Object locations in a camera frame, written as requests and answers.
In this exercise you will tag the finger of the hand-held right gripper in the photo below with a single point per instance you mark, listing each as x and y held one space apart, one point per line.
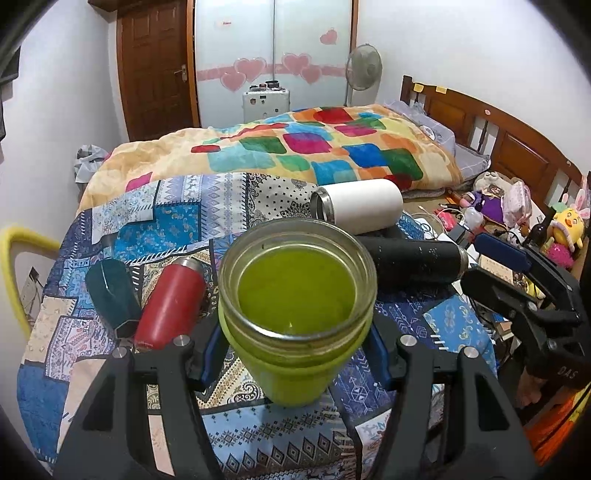
494 288
503 254

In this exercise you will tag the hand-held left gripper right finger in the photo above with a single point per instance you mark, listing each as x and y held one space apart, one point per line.
376 342

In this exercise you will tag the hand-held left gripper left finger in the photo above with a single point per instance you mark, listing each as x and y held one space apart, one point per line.
211 351

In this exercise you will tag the green glass cup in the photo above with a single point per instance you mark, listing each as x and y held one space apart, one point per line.
295 295

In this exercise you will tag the dark teal cup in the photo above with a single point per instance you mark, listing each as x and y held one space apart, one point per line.
113 295

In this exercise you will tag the white cup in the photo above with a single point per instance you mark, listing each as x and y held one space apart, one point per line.
364 201

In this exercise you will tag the person's right hand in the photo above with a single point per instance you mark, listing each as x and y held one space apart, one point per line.
531 387

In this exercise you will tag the dark glass bottle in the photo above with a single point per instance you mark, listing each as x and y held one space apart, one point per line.
542 230

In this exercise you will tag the pink pouch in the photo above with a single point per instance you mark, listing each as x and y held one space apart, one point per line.
517 203

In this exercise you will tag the purple plush toy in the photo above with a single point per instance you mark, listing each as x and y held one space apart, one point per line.
485 203

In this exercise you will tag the red bottle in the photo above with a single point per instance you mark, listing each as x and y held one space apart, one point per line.
171 300

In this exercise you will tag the yellow plush toy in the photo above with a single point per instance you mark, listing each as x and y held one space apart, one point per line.
570 226

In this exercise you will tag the black bottle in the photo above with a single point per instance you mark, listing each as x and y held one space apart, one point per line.
415 261

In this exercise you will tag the orange cloth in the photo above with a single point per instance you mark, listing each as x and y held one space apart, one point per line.
549 429

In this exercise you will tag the wooden headboard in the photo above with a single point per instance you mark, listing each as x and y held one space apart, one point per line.
521 147

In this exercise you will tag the blue patchwork bed sheet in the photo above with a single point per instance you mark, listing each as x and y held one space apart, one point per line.
115 258

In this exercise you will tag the grey pillow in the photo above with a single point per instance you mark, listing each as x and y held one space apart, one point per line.
438 131

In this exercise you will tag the colourful checked blanket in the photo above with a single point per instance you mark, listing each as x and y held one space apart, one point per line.
286 143

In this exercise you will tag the yellow chair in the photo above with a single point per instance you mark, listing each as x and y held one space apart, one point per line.
18 235

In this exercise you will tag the grey cloth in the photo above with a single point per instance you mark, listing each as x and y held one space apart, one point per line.
87 159

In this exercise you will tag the standing fan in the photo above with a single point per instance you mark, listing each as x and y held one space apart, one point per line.
364 67

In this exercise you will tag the white appliance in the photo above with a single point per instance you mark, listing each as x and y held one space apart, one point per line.
265 104

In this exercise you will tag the brown wooden door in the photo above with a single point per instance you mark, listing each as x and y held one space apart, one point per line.
154 69

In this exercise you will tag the frosted wardrobe with pink hearts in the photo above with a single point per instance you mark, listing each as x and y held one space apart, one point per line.
277 41

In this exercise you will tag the dark hanging clothes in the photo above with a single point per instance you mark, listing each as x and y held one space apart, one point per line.
8 78

